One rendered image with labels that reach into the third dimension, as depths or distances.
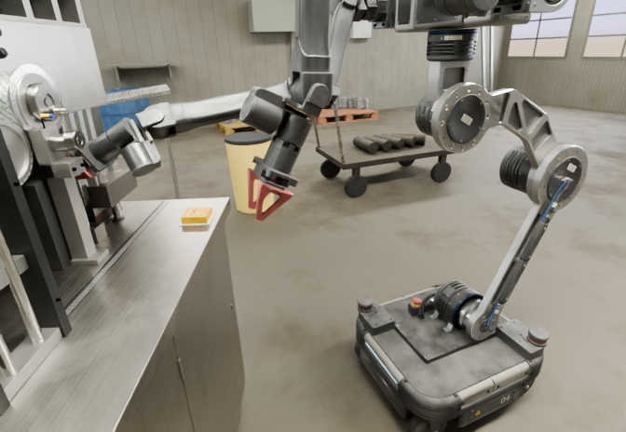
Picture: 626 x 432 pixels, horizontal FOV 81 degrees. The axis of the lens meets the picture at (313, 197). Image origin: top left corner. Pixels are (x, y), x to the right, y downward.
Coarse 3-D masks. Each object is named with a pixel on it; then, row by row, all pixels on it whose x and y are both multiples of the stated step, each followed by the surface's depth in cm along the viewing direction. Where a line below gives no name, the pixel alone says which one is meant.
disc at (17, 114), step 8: (24, 64) 71; (32, 64) 73; (16, 72) 69; (24, 72) 71; (32, 72) 73; (40, 72) 75; (8, 80) 67; (16, 80) 69; (48, 80) 77; (8, 88) 67; (16, 88) 69; (56, 88) 80; (8, 96) 67; (16, 96) 68; (16, 104) 68; (16, 112) 68; (16, 120) 69; (24, 120) 70; (24, 128) 70; (32, 128) 72
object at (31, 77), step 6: (24, 78) 70; (30, 78) 72; (36, 78) 74; (42, 78) 75; (18, 84) 69; (24, 84) 70; (48, 84) 77; (18, 90) 69; (24, 90) 70; (18, 96) 69; (24, 96) 70; (18, 102) 69; (24, 102) 70; (24, 108) 70; (24, 114) 70; (30, 114) 71; (30, 120) 71; (36, 120) 73; (54, 120) 78; (36, 126) 73; (42, 126) 75
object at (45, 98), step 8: (32, 88) 71; (40, 88) 72; (48, 88) 74; (32, 96) 71; (40, 96) 72; (48, 96) 75; (56, 96) 77; (32, 104) 71; (40, 104) 72; (48, 104) 74; (56, 104) 76; (32, 112) 72; (40, 112) 72; (48, 112) 74; (40, 120) 74; (48, 120) 74
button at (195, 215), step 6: (186, 210) 102; (192, 210) 102; (198, 210) 102; (204, 210) 102; (210, 210) 103; (186, 216) 99; (192, 216) 99; (198, 216) 99; (204, 216) 99; (210, 216) 102; (186, 222) 99; (192, 222) 99; (198, 222) 99; (204, 222) 99
